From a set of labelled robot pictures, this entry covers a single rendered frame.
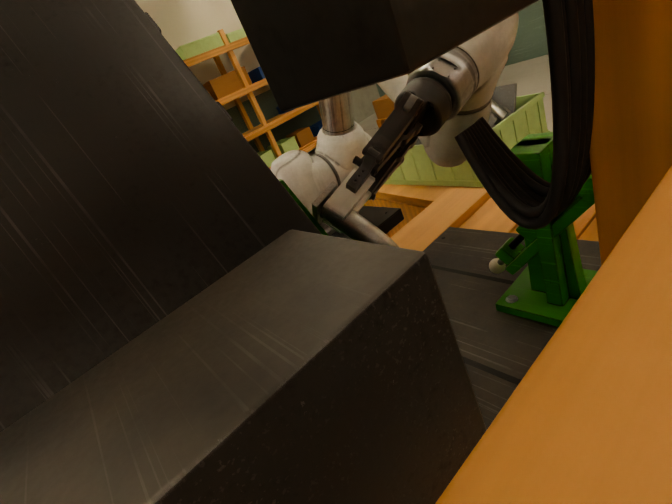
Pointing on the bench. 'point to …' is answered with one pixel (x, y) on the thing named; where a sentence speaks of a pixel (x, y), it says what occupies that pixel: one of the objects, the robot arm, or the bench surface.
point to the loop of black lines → (579, 67)
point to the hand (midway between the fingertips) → (348, 200)
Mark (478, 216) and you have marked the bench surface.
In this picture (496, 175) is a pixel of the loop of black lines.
